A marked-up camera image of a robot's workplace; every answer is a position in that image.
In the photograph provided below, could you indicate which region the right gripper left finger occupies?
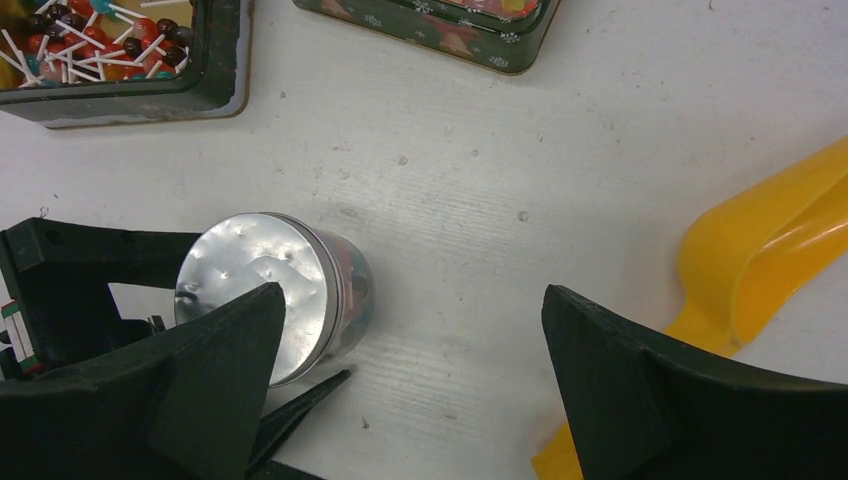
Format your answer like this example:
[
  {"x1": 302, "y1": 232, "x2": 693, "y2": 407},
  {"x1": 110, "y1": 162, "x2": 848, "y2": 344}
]
[{"x1": 1, "y1": 283, "x2": 285, "y2": 479}]

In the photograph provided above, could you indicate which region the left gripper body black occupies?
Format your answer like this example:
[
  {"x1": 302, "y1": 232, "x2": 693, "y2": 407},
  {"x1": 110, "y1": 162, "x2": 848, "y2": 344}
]
[{"x1": 1, "y1": 300, "x2": 45, "y2": 381}]

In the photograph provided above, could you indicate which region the orange plastic scoop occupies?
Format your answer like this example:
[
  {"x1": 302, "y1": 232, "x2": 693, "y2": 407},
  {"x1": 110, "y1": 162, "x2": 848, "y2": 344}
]
[{"x1": 533, "y1": 140, "x2": 847, "y2": 479}]

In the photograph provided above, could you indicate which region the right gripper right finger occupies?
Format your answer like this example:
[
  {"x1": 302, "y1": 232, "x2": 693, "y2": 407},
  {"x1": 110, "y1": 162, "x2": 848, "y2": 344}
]
[{"x1": 541, "y1": 285, "x2": 847, "y2": 479}]

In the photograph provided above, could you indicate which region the tin box of gummy candies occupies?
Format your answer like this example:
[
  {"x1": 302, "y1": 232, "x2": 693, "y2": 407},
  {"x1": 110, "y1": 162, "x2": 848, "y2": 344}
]
[{"x1": 294, "y1": 0, "x2": 559, "y2": 74}]

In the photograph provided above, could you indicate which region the clear plastic round container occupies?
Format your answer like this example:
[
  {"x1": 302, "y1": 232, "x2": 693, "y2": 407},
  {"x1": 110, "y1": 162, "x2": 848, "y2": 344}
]
[{"x1": 317, "y1": 230, "x2": 375, "y2": 363}]

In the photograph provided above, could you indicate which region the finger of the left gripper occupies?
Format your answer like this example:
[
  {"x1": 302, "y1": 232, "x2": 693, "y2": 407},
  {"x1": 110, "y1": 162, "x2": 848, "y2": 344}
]
[
  {"x1": 246, "y1": 369, "x2": 352, "y2": 480},
  {"x1": 1, "y1": 218, "x2": 199, "y2": 370}
]

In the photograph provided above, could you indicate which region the clear round lid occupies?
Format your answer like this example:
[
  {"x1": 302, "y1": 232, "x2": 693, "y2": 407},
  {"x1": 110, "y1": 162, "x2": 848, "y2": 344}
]
[{"x1": 174, "y1": 212, "x2": 343, "y2": 387}]

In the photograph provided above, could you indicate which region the tin box of lollipops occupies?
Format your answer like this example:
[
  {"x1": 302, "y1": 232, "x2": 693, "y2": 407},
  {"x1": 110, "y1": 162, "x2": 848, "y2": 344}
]
[{"x1": 1, "y1": 1, "x2": 253, "y2": 129}]

